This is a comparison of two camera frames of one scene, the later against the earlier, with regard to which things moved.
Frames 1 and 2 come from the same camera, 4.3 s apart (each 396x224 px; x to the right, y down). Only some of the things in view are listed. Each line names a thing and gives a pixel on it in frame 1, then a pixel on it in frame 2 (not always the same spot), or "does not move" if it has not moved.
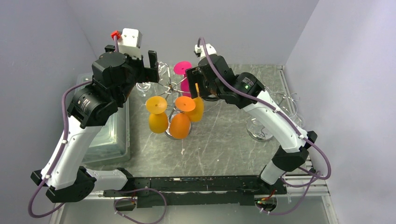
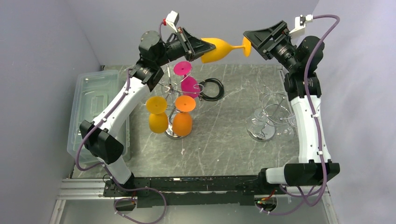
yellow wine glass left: [158, 118] does not move
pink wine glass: [180, 68] does not move
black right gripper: [194, 75] to [260, 38]
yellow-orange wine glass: [197, 115] to [222, 49]
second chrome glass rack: [287, 104] does not move
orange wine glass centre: [180, 122] does not move
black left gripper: [146, 74] to [193, 48]
